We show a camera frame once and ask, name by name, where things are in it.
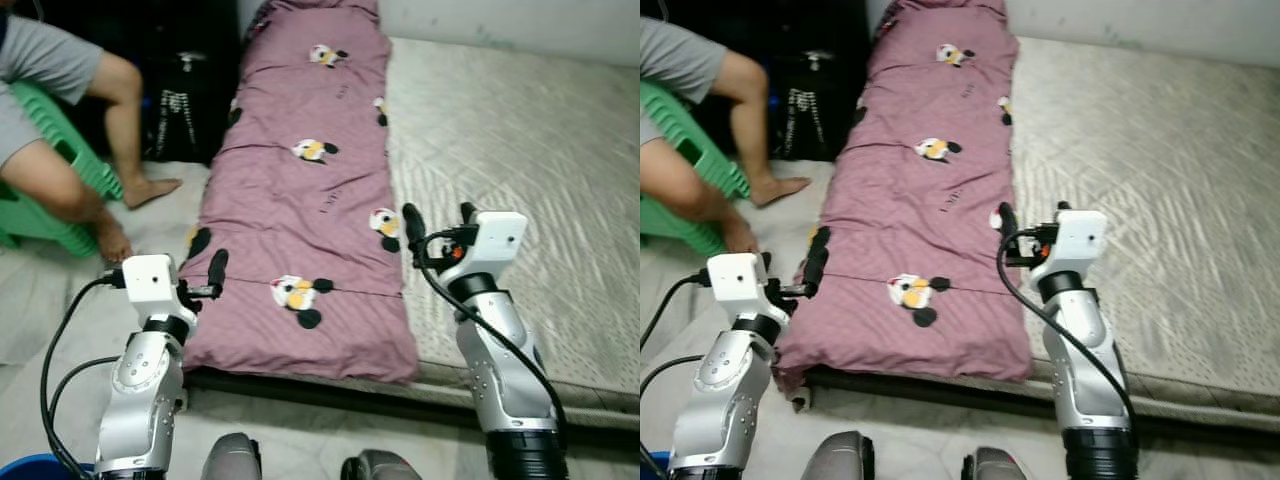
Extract dark bed base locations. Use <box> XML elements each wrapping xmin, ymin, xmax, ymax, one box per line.
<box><xmin>800</xmin><ymin>365</ymin><xmax>1280</xmax><ymax>439</ymax></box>
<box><xmin>185</xmin><ymin>365</ymin><xmax>641</xmax><ymax>433</ymax></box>

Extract black bag white print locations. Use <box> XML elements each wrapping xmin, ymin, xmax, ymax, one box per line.
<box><xmin>773</xmin><ymin>48</ymin><xmax>873</xmax><ymax>164</ymax></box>
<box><xmin>143</xmin><ymin>48</ymin><xmax>243</xmax><ymax>166</ymax></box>

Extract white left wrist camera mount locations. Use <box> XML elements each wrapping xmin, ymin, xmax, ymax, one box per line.
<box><xmin>122</xmin><ymin>254</ymin><xmax>182</xmax><ymax>306</ymax></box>
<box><xmin>707</xmin><ymin>253</ymin><xmax>772</xmax><ymax>317</ymax></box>

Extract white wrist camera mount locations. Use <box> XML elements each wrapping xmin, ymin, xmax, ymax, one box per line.
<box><xmin>707</xmin><ymin>253</ymin><xmax>772</xmax><ymax>317</ymax></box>
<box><xmin>1030</xmin><ymin>210</ymin><xmax>1109</xmax><ymax>292</ymax></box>
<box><xmin>122</xmin><ymin>254</ymin><xmax>182</xmax><ymax>306</ymax></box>
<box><xmin>440</xmin><ymin>210</ymin><xmax>529</xmax><ymax>292</ymax></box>

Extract green plastic stool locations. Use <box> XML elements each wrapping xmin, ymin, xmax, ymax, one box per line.
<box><xmin>0</xmin><ymin>79</ymin><xmax>127</xmax><ymax>257</ymax></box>
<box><xmin>640</xmin><ymin>79</ymin><xmax>752</xmax><ymax>257</ymax></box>

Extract grey left robot leg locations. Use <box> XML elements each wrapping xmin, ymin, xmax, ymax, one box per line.
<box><xmin>799</xmin><ymin>429</ymin><xmax>877</xmax><ymax>480</ymax></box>
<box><xmin>199</xmin><ymin>431</ymin><xmax>264</xmax><ymax>480</ymax></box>

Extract purple cartoon print blanket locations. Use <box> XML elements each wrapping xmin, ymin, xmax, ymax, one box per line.
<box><xmin>774</xmin><ymin>0</ymin><xmax>1037</xmax><ymax>392</ymax></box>
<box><xmin>179</xmin><ymin>0</ymin><xmax>422</xmax><ymax>387</ymax></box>

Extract grey right robot leg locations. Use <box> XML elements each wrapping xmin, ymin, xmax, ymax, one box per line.
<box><xmin>959</xmin><ymin>446</ymin><xmax>1032</xmax><ymax>480</ymax></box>
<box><xmin>339</xmin><ymin>449</ymin><xmax>422</xmax><ymax>480</ymax></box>

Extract seated person grey clothes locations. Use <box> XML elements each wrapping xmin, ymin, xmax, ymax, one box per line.
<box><xmin>640</xmin><ymin>15</ymin><xmax>813</xmax><ymax>254</ymax></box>
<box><xmin>0</xmin><ymin>15</ymin><xmax>186</xmax><ymax>263</ymax></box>

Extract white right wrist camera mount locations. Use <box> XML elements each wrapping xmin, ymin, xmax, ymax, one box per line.
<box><xmin>1030</xmin><ymin>210</ymin><xmax>1109</xmax><ymax>292</ymax></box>
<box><xmin>440</xmin><ymin>210</ymin><xmax>529</xmax><ymax>292</ymax></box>

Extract grey robot leg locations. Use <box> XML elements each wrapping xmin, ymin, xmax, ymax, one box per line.
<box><xmin>199</xmin><ymin>431</ymin><xmax>264</xmax><ymax>480</ymax></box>
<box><xmin>959</xmin><ymin>446</ymin><xmax>1032</xmax><ymax>480</ymax></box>
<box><xmin>799</xmin><ymin>429</ymin><xmax>877</xmax><ymax>480</ymax></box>
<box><xmin>339</xmin><ymin>449</ymin><xmax>422</xmax><ymax>480</ymax></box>

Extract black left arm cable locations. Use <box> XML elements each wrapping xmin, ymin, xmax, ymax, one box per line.
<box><xmin>640</xmin><ymin>272</ymin><xmax>713</xmax><ymax>399</ymax></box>
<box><xmin>40</xmin><ymin>272</ymin><xmax>126</xmax><ymax>479</ymax></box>

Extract white quilted mattress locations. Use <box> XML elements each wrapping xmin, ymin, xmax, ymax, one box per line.
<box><xmin>999</xmin><ymin>35</ymin><xmax>1280</xmax><ymax>403</ymax></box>
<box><xmin>384</xmin><ymin>35</ymin><xmax>641</xmax><ymax>403</ymax></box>

